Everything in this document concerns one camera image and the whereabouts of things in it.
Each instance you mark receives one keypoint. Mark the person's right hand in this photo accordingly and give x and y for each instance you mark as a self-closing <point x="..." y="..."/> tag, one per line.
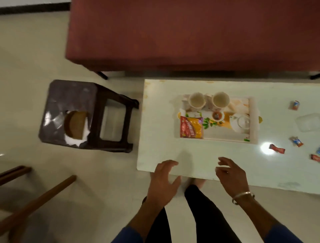
<point x="232" y="179"/>

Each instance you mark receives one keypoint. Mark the person's left hand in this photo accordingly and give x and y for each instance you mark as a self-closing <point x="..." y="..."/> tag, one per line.
<point x="162" y="185"/>

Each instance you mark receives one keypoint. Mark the white leaf print tray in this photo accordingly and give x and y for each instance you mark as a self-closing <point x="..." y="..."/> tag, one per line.
<point x="225" y="135"/>

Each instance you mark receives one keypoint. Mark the red candy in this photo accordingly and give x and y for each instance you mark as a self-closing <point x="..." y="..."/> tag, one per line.
<point x="276" y="148"/>
<point x="315" y="158"/>

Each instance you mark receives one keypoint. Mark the red yellow snack packet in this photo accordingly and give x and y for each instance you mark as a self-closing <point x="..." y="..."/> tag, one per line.
<point x="191" y="127"/>

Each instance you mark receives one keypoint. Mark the orange blue candy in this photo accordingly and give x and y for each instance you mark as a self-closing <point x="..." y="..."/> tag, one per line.
<point x="295" y="105"/>
<point x="297" y="142"/>

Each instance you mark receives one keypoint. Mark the floral mug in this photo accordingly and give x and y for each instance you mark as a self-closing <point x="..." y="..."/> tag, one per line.
<point x="221" y="100"/>
<point x="197" y="101"/>

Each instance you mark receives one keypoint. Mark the white paper napkins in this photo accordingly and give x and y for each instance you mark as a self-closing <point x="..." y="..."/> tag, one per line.
<point x="75" y="143"/>

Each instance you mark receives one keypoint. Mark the brown wooden napkin holder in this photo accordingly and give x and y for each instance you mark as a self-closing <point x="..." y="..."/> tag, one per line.
<point x="76" y="125"/>

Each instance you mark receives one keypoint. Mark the person's left forearm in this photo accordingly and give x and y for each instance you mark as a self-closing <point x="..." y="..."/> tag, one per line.
<point x="140" y="222"/>

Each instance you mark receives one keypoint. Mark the person's right forearm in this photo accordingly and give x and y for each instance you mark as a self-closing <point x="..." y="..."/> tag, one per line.
<point x="262" y="217"/>

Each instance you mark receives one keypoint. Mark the person's left leg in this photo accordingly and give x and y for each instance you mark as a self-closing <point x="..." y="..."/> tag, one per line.
<point x="160" y="225"/>

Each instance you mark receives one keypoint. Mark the person's leg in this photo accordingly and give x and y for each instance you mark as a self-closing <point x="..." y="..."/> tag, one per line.
<point x="160" y="225"/>
<point x="207" y="217"/>

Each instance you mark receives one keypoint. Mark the person's right leg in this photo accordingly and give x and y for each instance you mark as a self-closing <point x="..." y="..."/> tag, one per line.
<point x="207" y="217"/>

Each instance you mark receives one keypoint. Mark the silver bangle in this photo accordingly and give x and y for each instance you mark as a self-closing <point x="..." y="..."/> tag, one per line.
<point x="241" y="194"/>

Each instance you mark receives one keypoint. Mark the dark brown stool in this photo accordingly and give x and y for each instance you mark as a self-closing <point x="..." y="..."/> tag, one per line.
<point x="70" y="95"/>

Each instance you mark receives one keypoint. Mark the clear plastic film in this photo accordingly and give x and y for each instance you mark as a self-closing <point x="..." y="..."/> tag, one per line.
<point x="50" y="119"/>

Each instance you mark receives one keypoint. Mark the red sofa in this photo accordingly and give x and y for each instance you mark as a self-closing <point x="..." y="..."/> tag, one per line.
<point x="187" y="37"/>

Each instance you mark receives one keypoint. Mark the brown wooden chair rail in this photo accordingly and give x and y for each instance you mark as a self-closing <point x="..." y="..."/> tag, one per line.
<point x="12" y="174"/>

